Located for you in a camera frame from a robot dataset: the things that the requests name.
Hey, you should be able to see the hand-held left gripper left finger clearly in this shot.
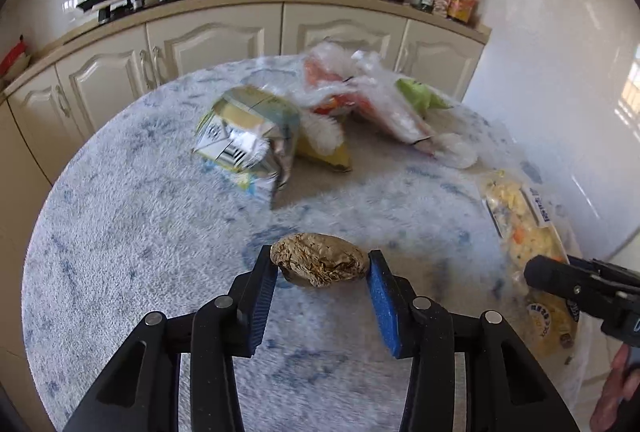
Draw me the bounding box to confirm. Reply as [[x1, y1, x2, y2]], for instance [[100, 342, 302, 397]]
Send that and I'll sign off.
[[62, 245, 281, 432]]

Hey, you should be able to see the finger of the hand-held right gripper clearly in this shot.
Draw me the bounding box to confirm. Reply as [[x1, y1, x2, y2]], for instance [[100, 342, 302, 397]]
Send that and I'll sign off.
[[567, 255, 640, 294], [523, 255, 621, 314]]

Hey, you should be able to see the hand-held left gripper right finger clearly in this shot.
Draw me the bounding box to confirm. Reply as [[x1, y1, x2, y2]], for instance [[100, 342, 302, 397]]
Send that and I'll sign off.
[[366, 249, 581, 432]]

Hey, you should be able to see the clear packet of yellow snacks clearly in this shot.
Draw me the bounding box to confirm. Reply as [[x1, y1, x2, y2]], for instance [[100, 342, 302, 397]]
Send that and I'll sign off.
[[476, 169, 584, 359]]

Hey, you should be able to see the brown paper ball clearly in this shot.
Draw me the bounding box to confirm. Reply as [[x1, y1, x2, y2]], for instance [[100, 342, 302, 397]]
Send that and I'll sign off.
[[270, 233, 372, 288]]

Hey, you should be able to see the person's right hand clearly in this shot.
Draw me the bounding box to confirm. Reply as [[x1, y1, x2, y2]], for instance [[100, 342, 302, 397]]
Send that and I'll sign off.
[[590, 342, 640, 432]]

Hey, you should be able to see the white blue fluffy table cover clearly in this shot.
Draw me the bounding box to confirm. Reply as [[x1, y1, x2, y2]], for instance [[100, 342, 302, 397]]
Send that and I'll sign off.
[[21, 55, 592, 432]]

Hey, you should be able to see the yellow snack packet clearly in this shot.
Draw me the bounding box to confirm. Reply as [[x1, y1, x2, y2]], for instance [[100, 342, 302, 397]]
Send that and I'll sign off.
[[295, 115, 354, 174]]

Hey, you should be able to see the small clear plastic bag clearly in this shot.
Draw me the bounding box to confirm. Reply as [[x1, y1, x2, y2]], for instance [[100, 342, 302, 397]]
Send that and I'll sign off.
[[434, 133, 479, 169]]

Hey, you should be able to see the silver foil snack packet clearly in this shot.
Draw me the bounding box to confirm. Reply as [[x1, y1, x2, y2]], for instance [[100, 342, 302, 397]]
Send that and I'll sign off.
[[192, 85, 304, 209]]

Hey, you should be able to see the large clear red-print plastic bag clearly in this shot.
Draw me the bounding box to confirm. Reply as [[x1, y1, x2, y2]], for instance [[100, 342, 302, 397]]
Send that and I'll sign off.
[[295, 41, 451, 158]]

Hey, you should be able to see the green snack packet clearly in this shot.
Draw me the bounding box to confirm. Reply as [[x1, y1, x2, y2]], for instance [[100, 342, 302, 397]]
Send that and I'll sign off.
[[395, 77, 454, 113]]

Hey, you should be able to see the cream cabinet door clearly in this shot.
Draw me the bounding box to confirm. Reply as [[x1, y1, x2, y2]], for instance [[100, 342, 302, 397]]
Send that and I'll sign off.
[[399, 19, 487, 102], [6, 64, 84, 179], [54, 39, 152, 134], [145, 19, 284, 89]]

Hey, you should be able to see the red cloth item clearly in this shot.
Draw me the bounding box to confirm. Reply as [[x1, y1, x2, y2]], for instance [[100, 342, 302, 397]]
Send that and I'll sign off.
[[0, 36, 32, 79]]

